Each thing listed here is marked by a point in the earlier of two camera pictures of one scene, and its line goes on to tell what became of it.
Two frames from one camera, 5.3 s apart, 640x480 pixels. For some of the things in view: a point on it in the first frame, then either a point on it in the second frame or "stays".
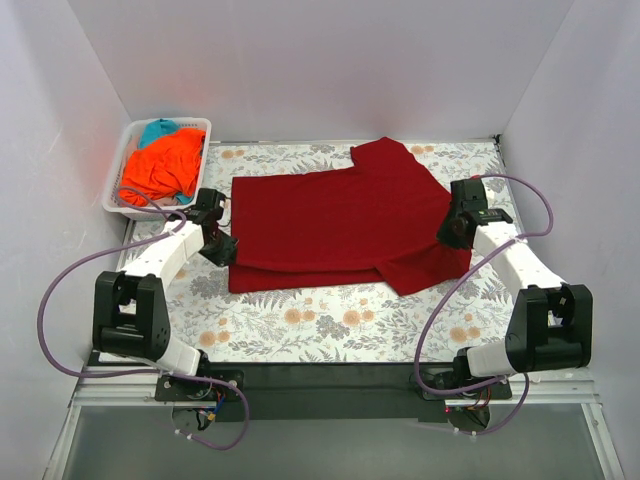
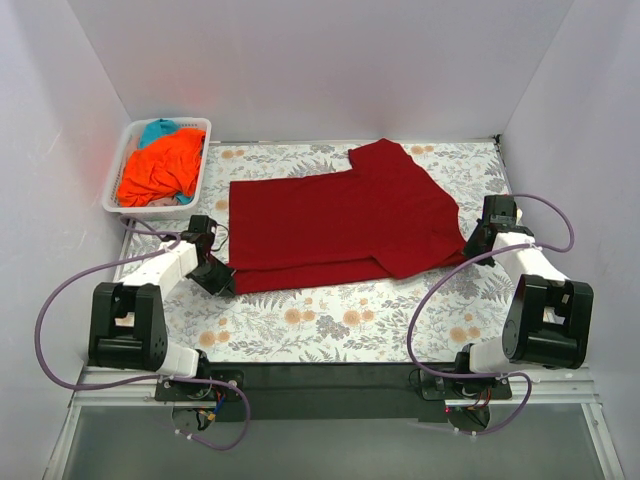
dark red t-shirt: [379, 223] stays
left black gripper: [223, 248] -> [216, 279]
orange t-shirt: [165, 166] stays
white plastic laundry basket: [130, 141] stays
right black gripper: [451, 235] -> [476, 242]
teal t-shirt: [155, 129] stays
